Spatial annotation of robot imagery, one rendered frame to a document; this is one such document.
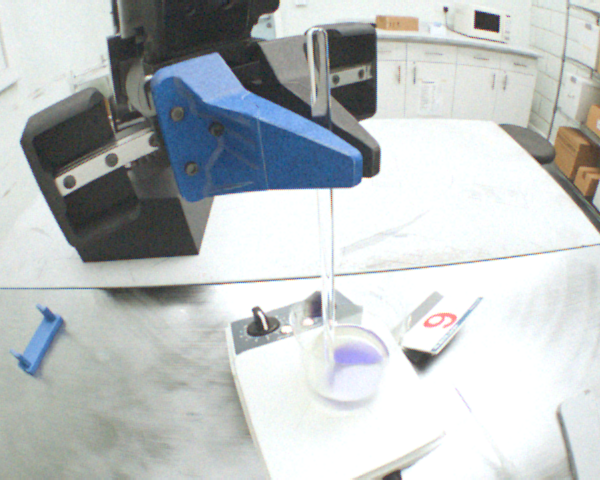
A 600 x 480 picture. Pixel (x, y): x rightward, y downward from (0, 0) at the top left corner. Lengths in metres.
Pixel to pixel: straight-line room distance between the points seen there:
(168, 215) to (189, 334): 0.15
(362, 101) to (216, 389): 0.29
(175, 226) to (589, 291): 0.58
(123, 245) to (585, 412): 0.62
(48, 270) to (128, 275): 0.18
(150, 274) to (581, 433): 0.56
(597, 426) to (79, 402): 0.57
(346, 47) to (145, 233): 0.36
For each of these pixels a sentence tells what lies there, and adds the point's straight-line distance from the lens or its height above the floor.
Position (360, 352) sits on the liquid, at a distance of 0.23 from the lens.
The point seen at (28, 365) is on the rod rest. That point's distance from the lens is 0.49.
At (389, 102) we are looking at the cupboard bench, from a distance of 2.67.
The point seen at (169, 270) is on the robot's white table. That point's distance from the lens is 0.48.
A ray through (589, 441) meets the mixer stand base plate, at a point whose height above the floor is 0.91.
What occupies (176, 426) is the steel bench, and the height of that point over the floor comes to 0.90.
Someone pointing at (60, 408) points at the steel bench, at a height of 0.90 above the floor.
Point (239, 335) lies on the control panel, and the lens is 0.32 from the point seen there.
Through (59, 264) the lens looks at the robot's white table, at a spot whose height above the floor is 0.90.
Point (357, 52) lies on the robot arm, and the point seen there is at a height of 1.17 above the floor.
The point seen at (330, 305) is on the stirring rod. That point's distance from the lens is 0.16.
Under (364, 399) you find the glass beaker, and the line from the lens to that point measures 0.21.
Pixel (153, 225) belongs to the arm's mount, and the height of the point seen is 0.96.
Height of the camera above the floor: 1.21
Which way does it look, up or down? 42 degrees down
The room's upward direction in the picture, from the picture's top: 6 degrees counter-clockwise
